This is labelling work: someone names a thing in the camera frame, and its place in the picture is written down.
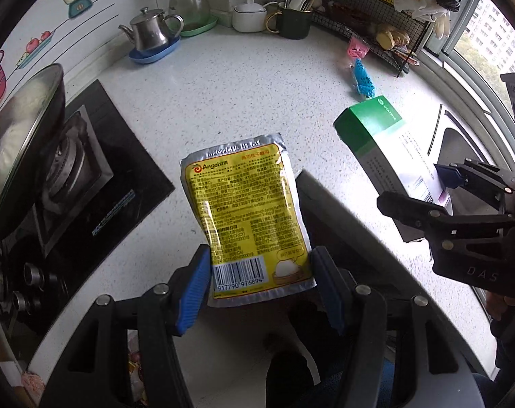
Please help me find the black wire rack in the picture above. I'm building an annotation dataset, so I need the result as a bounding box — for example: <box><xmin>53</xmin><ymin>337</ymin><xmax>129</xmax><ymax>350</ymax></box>
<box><xmin>313</xmin><ymin>0</ymin><xmax>437</xmax><ymax>78</ymax></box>

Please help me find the glass wok lid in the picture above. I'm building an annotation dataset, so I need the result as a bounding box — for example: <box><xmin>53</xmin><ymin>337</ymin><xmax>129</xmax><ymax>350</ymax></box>
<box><xmin>0</xmin><ymin>66</ymin><xmax>65</xmax><ymax>222</ymax></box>

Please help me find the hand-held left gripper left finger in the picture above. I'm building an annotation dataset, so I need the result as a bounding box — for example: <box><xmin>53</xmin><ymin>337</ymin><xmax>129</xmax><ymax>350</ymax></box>
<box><xmin>38</xmin><ymin>244</ymin><xmax>212</xmax><ymax>408</ymax></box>

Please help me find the blue wrapper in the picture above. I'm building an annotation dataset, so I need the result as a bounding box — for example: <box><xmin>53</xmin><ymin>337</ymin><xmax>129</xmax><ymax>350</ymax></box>
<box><xmin>352</xmin><ymin>59</ymin><xmax>375</xmax><ymax>101</ymax></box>

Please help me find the white sugar bowl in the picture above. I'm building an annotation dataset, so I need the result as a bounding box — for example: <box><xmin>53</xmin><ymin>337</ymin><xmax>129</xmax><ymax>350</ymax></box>
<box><xmin>233</xmin><ymin>0</ymin><xmax>279</xmax><ymax>33</ymax></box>

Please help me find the dark green mug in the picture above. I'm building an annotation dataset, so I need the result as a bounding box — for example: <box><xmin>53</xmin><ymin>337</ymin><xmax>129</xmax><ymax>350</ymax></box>
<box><xmin>265</xmin><ymin>6</ymin><xmax>313</xmax><ymax>40</ymax></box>

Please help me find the pink packet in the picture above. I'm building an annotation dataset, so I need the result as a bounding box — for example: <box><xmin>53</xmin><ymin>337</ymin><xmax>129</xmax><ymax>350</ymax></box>
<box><xmin>347</xmin><ymin>36</ymin><xmax>371</xmax><ymax>60</ymax></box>

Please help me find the blue tray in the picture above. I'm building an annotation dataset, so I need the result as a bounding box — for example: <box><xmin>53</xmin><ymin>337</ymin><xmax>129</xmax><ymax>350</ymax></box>
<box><xmin>128</xmin><ymin>36</ymin><xmax>182</xmax><ymax>65</ymax></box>

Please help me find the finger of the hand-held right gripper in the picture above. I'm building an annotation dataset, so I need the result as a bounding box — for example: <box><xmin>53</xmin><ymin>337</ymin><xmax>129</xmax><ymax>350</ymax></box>
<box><xmin>377</xmin><ymin>191</ymin><xmax>515</xmax><ymax>239</ymax></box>
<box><xmin>434</xmin><ymin>159</ymin><xmax>515</xmax><ymax>210</ymax></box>

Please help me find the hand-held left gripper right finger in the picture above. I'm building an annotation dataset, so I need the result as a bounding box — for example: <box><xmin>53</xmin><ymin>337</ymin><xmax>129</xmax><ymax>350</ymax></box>
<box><xmin>309</xmin><ymin>246</ymin><xmax>485</xmax><ymax>408</ymax></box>

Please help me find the steel sink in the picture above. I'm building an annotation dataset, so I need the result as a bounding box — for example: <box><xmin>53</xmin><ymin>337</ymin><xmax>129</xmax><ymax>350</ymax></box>
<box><xmin>428</xmin><ymin>104</ymin><xmax>515</xmax><ymax>222</ymax></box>

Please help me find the cartoon kitchen wall sticker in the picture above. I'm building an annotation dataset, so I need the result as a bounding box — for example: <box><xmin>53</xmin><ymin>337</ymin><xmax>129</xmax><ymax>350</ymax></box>
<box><xmin>0</xmin><ymin>0</ymin><xmax>114</xmax><ymax>115</ymax></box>

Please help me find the person's right hand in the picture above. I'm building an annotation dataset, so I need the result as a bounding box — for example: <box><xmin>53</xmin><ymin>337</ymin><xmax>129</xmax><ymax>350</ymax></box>
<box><xmin>485</xmin><ymin>291</ymin><xmax>515</xmax><ymax>341</ymax></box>

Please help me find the small red white sachet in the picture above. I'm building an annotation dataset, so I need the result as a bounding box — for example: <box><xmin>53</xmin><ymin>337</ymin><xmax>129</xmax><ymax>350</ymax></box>
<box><xmin>391</xmin><ymin>49</ymin><xmax>420</xmax><ymax>66</ymax></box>

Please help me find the black wok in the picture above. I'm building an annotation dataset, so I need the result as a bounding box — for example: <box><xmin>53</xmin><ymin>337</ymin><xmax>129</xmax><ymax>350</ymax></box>
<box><xmin>0</xmin><ymin>64</ymin><xmax>67</xmax><ymax>243</ymax></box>

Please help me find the pink cloth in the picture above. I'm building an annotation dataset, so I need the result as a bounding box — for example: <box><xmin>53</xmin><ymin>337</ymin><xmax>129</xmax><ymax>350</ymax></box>
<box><xmin>21</xmin><ymin>372</ymin><xmax>46</xmax><ymax>392</ymax></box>

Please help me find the window frame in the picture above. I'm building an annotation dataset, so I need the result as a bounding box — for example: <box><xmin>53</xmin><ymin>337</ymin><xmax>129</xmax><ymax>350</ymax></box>
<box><xmin>419</xmin><ymin>0</ymin><xmax>515</xmax><ymax>145</ymax></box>

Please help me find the dried red chilli pile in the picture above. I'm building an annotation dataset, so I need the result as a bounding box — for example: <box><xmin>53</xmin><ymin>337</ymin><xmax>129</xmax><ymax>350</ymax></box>
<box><xmin>330</xmin><ymin>2</ymin><xmax>369</xmax><ymax>22</ymax></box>

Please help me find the yellow yeast packet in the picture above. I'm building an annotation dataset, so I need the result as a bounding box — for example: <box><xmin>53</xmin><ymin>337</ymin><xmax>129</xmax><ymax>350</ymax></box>
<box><xmin>179</xmin><ymin>133</ymin><xmax>317</xmax><ymax>309</ymax></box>

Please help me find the ginger root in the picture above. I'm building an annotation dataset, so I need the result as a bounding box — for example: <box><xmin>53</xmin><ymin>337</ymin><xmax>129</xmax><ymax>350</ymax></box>
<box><xmin>376</xmin><ymin>23</ymin><xmax>410</xmax><ymax>49</ymax></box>

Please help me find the green tray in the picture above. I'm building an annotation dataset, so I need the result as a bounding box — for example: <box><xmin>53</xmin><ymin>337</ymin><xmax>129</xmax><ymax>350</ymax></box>
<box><xmin>179</xmin><ymin>15</ymin><xmax>218</xmax><ymax>37</ymax></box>

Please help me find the black gas stove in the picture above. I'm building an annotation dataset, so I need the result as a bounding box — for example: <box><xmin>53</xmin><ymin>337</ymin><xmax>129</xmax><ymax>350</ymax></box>
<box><xmin>0</xmin><ymin>79</ymin><xmax>176</xmax><ymax>349</ymax></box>

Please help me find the steel teapot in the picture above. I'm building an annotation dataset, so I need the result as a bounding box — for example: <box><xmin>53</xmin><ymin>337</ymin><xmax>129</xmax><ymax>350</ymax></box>
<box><xmin>118</xmin><ymin>7</ymin><xmax>184</xmax><ymax>52</ymax></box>

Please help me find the white and green medicine box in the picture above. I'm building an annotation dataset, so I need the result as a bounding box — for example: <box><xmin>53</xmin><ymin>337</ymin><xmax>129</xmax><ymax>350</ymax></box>
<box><xmin>333</xmin><ymin>96</ymin><xmax>454</xmax><ymax>215</ymax></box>

